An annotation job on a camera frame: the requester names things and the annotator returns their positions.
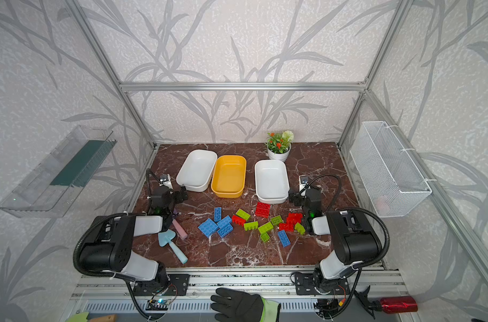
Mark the green lego brick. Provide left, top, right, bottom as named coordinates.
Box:
left=258, top=221, right=274, bottom=235
left=294, top=223, right=306, bottom=236
left=236, top=209, right=251, bottom=221
left=243, top=221, right=259, bottom=232

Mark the blue lego brick middle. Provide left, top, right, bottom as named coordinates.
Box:
left=217, top=215, right=233, bottom=238

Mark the left white rectangular bin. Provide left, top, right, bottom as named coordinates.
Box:
left=176, top=150, right=218, bottom=193

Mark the purple pink toy spatula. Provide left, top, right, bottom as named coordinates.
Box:
left=172, top=219, right=188, bottom=240

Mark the clear plastic wall shelf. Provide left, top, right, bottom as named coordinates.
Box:
left=0, top=126, right=117, bottom=218

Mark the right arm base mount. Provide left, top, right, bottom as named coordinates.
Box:
left=290, top=272, right=350, bottom=297

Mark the black work glove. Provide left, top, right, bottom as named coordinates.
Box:
left=210, top=288, right=281, bottom=322

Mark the right white rectangular bin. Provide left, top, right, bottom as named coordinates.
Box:
left=254, top=160, right=289, bottom=205

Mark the blue lego brick right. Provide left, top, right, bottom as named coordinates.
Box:
left=277, top=230, right=291, bottom=248

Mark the blue lego brick upright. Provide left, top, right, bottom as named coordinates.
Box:
left=214, top=207, right=222, bottom=223

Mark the large red lego brick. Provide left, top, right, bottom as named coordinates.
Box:
left=255, top=202, right=271, bottom=218

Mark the small green lego square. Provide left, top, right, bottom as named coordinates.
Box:
left=260, top=233, right=270, bottom=243

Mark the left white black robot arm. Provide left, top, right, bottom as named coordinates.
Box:
left=73, top=169, right=188, bottom=285

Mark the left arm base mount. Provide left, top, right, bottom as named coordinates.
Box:
left=133, top=274, right=190, bottom=297

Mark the white rectangular bin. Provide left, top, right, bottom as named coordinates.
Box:
left=254, top=160, right=289, bottom=205
left=176, top=150, right=218, bottom=193

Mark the potted artificial flower plant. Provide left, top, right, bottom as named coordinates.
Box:
left=266, top=130, right=294, bottom=162

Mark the large blue lego plate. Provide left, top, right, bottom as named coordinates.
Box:
left=198, top=218, right=219, bottom=237

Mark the green lego brick top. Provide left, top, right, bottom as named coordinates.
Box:
left=236, top=209, right=251, bottom=221

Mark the black clamp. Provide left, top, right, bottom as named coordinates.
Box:
left=353, top=286, right=382, bottom=319

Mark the red metal bottle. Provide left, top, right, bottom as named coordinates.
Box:
left=379, top=296, right=418, bottom=314

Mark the teal toy spatula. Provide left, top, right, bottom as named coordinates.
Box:
left=158, top=229, right=188, bottom=264

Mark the yellow rectangular bin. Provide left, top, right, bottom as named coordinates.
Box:
left=210, top=155, right=247, bottom=199

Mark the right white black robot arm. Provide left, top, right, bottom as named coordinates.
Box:
left=288, top=174, right=390, bottom=291

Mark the white wire mesh basket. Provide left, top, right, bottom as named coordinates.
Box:
left=350, top=121, right=432, bottom=218

